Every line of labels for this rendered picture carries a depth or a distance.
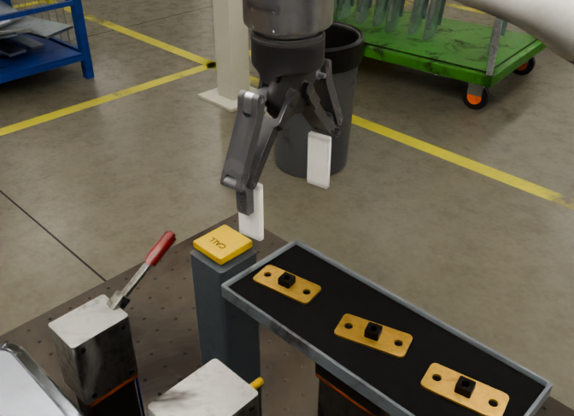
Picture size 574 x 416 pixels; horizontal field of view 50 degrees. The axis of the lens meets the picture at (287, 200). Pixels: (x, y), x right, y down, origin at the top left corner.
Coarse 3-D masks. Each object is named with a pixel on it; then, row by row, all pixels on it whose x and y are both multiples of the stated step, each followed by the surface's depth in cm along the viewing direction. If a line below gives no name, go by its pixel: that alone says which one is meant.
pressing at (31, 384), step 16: (0, 352) 90; (16, 352) 90; (0, 368) 87; (16, 368) 87; (32, 368) 87; (0, 384) 85; (16, 384) 85; (32, 384) 85; (48, 384) 84; (0, 400) 83; (16, 400) 83; (32, 400) 83; (48, 400) 83; (64, 400) 82
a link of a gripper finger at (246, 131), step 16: (240, 96) 60; (256, 96) 59; (240, 112) 61; (256, 112) 59; (240, 128) 61; (256, 128) 60; (240, 144) 61; (256, 144) 61; (240, 160) 61; (224, 176) 62; (240, 176) 61
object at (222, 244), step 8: (208, 232) 88; (216, 232) 88; (224, 232) 88; (232, 232) 88; (200, 240) 86; (208, 240) 86; (216, 240) 86; (224, 240) 86; (232, 240) 86; (240, 240) 86; (248, 240) 86; (200, 248) 85; (208, 248) 85; (216, 248) 85; (224, 248) 85; (232, 248) 85; (240, 248) 85; (248, 248) 86; (208, 256) 85; (216, 256) 83; (224, 256) 83; (232, 256) 84
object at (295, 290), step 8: (264, 272) 80; (272, 272) 80; (280, 272) 80; (288, 272) 78; (256, 280) 78; (264, 280) 78; (272, 280) 78; (280, 280) 77; (288, 280) 77; (296, 280) 78; (304, 280) 78; (272, 288) 77; (280, 288) 77; (288, 288) 77; (296, 288) 77; (304, 288) 77; (312, 288) 77; (320, 288) 77; (288, 296) 76; (296, 296) 76; (304, 296) 76; (312, 296) 76
